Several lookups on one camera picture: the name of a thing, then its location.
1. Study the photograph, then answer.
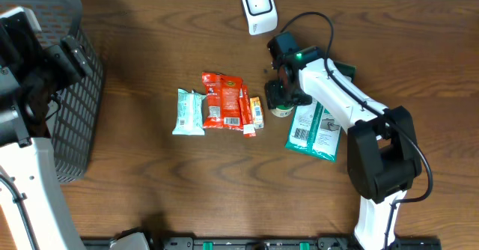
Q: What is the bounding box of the white barcode scanner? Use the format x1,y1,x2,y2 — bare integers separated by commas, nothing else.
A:
242,0,278,35

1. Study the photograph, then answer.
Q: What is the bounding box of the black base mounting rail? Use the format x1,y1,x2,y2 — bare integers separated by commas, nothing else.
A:
80,226,443,250

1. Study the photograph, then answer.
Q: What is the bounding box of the red stick sachet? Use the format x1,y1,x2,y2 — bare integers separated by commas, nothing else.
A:
239,84,256,138

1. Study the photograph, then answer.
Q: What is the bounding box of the orange snack packet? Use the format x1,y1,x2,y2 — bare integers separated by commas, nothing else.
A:
250,97,264,129

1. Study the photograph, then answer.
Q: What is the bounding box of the red snack packet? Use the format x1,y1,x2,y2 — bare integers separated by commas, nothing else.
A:
202,73,243,131

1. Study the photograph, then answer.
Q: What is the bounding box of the green white packet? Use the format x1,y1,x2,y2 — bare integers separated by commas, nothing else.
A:
284,59,356,163

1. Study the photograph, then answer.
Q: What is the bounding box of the teal white snack packet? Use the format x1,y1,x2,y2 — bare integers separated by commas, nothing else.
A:
172,88,206,135

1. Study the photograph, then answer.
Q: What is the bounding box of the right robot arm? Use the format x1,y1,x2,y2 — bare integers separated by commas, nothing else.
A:
265,43,430,249

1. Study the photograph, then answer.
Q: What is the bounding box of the grey plastic mesh basket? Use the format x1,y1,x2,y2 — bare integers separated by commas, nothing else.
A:
1,0,105,183

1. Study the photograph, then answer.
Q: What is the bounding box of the green lid seasoning jar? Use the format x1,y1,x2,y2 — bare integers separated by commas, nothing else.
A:
270,106,294,118

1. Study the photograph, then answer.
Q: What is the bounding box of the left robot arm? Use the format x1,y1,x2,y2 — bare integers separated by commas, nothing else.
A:
1,7,93,249

